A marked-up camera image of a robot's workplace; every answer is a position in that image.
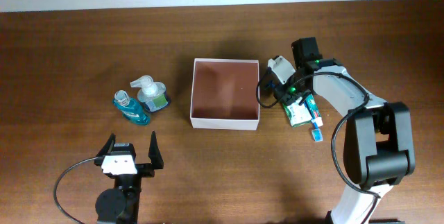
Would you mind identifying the green white soap packet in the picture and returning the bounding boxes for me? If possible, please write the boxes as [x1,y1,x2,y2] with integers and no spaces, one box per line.
[282,101,311,127]

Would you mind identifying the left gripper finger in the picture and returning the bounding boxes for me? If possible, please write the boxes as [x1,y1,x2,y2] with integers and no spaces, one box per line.
[148,131,164,169]
[96,133,116,157]

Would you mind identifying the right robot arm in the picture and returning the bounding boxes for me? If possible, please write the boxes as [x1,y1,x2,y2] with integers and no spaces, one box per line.
[266,37,416,223]

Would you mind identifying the blue mouthwash bottle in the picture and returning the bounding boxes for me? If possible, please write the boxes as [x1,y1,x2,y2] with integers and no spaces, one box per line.
[113,90,150,126]

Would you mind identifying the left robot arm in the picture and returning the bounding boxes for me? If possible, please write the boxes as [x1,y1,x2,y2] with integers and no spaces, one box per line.
[94,132,164,224]

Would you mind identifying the blue white toothbrush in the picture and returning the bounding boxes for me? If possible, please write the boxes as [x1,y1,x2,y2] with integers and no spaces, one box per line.
[302,98,324,142]

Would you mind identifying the white cardboard box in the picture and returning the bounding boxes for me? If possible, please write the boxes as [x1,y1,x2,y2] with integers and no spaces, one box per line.
[189,58,260,130]

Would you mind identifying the clear pump soap bottle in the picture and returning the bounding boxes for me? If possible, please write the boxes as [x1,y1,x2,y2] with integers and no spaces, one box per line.
[130,75,171,112]

